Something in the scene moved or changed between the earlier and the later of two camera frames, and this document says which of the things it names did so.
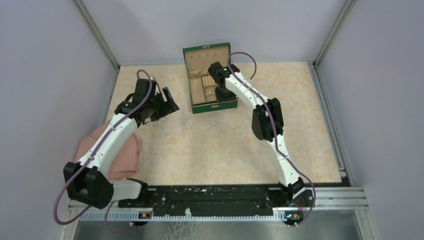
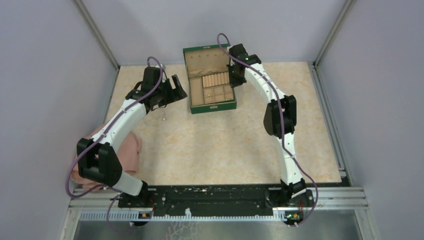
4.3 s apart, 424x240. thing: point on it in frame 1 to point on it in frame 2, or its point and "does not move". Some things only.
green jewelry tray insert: x=203 y=89 does not move
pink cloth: x=123 y=162 does not move
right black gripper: x=220 y=98 to x=234 y=83
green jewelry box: x=203 y=84 does not move
